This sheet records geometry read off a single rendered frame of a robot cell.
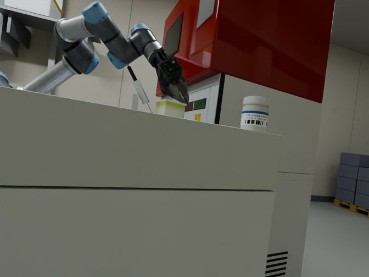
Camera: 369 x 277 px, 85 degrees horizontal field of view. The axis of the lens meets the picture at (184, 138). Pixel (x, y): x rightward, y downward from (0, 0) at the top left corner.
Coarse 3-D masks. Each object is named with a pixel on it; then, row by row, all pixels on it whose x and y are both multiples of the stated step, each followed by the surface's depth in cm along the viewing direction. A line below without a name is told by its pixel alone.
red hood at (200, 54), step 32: (192, 0) 110; (224, 0) 84; (256, 0) 91; (288, 0) 99; (320, 0) 109; (192, 32) 105; (224, 32) 85; (256, 32) 92; (288, 32) 100; (320, 32) 110; (192, 64) 100; (224, 64) 85; (256, 64) 93; (288, 64) 101; (320, 64) 111; (160, 96) 153; (320, 96) 113
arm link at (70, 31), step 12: (84, 12) 65; (96, 12) 65; (60, 24) 86; (72, 24) 77; (84, 24) 71; (96, 24) 67; (108, 24) 68; (60, 36) 88; (72, 36) 84; (84, 36) 79; (108, 36) 70
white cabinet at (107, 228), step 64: (0, 192) 30; (64, 192) 33; (128, 192) 37; (192, 192) 43; (256, 192) 51; (0, 256) 30; (64, 256) 34; (128, 256) 38; (192, 256) 44; (256, 256) 52
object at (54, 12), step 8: (8, 0) 220; (16, 0) 222; (24, 0) 224; (32, 0) 226; (40, 0) 228; (48, 0) 230; (16, 8) 222; (24, 8) 224; (32, 8) 226; (40, 8) 228; (48, 8) 230; (56, 8) 246; (48, 16) 231; (56, 16) 249
